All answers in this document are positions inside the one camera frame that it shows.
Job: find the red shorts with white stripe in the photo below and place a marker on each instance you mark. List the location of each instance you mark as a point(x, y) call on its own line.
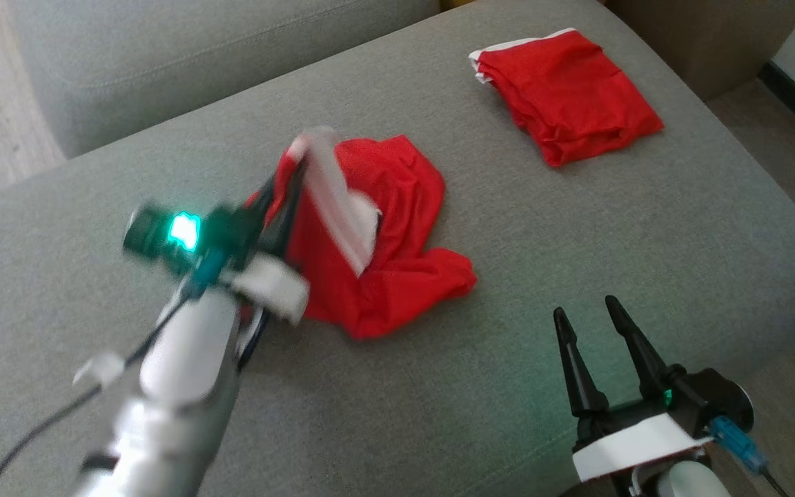
point(570, 96)

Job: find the blue right gripper plug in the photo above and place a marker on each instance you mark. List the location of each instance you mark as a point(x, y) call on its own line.
point(735, 442)

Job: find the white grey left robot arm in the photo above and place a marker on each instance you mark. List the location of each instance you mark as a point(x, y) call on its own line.
point(183, 359)

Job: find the small grey sofa cushion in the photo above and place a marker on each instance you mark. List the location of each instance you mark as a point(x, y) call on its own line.
point(197, 55)

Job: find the large grey sofa seat cushion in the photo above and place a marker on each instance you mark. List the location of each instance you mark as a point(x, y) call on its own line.
point(577, 241)

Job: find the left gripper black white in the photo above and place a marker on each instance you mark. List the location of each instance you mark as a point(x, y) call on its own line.
point(232, 238)

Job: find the red and white jersey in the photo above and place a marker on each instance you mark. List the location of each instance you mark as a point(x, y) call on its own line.
point(397, 276)

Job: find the blue left gripper plug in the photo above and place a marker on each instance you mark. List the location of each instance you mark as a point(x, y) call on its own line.
point(209, 270)

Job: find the blue gripper plug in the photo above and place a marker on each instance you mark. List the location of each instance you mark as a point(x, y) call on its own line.
point(209, 270)
point(735, 442)

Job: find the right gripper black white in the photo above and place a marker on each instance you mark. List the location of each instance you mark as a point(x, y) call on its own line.
point(639, 438)

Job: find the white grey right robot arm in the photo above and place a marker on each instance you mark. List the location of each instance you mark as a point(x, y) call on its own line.
point(694, 483)

